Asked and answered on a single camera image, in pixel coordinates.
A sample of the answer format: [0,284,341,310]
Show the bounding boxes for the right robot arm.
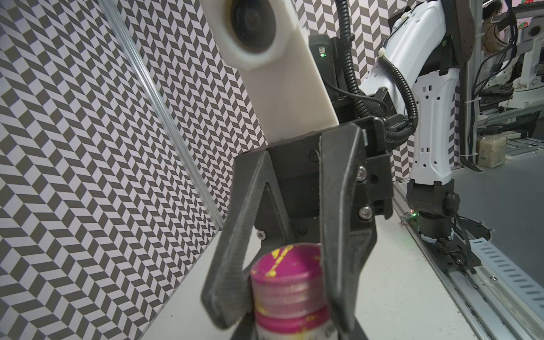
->
[201,1,475,339]

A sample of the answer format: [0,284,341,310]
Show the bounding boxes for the magenta jar lid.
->
[250,243,326,319]

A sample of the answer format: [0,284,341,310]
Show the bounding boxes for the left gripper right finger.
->
[350,320,368,340]

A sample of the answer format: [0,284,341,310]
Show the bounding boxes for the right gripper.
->
[201,118,393,334]

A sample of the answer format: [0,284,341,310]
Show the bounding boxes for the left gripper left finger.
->
[231,313,257,340]

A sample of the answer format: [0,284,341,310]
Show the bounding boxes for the magenta paint jar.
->
[255,307,339,340]

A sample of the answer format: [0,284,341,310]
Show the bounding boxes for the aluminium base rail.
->
[393,182,543,339]

